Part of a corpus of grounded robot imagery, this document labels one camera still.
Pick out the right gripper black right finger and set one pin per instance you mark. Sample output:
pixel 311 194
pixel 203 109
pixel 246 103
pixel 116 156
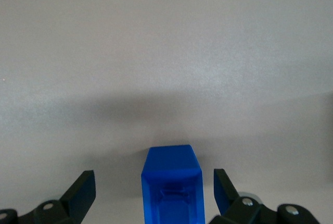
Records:
pixel 226 192

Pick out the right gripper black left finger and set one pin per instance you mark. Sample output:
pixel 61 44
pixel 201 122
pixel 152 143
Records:
pixel 75 198

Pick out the blue plastic part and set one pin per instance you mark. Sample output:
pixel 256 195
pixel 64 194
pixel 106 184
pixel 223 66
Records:
pixel 171 166

